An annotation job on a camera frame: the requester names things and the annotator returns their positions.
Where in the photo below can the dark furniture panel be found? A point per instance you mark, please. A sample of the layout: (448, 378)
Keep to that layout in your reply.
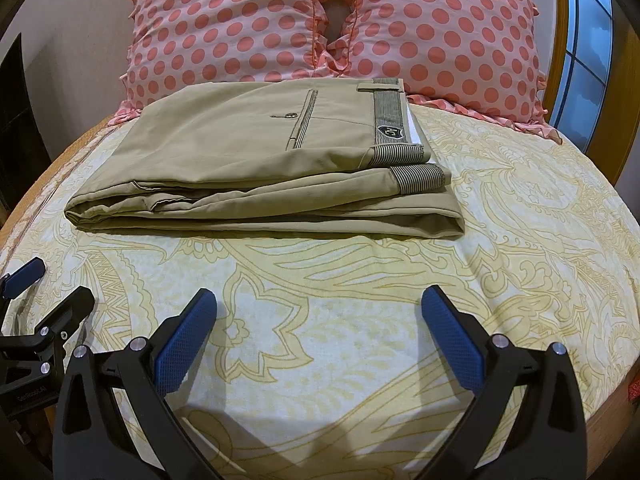
(20, 135)

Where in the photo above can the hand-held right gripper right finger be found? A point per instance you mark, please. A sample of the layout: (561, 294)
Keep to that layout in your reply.
(452, 347)

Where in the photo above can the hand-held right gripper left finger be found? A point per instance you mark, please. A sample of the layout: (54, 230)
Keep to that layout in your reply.
(184, 347)

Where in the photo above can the khaki pants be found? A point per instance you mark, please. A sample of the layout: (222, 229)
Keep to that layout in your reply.
(225, 130)

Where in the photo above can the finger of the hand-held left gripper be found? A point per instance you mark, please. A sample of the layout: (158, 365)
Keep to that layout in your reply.
(22, 277)
(67, 312)

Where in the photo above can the wooden bed frame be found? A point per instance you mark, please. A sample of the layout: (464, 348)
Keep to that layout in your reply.
(607, 442)

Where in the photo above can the yellow patterned bed sheet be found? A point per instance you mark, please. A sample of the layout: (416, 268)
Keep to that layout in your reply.
(350, 305)

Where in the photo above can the wooden framed window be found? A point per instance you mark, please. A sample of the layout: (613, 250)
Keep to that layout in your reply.
(585, 60)

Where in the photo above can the pink polka dot pillow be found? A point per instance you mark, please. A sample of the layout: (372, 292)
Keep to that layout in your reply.
(450, 30)
(220, 25)

